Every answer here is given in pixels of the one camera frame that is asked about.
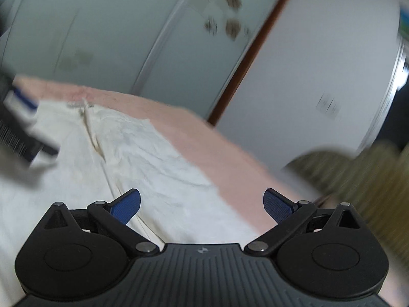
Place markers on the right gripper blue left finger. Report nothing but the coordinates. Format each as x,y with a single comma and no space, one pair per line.
112,219

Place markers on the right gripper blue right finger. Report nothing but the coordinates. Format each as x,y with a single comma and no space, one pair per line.
291,218

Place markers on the white cream pants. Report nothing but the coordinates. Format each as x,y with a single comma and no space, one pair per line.
104,153

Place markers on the pink bed sheet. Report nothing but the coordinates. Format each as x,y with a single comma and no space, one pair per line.
241,180

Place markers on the olive upholstered headboard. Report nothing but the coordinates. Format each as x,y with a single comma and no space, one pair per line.
375,182

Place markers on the white sliding wardrobe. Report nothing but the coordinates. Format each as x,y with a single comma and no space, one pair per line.
177,52

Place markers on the brown wooden door frame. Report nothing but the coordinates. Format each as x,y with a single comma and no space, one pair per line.
245,64

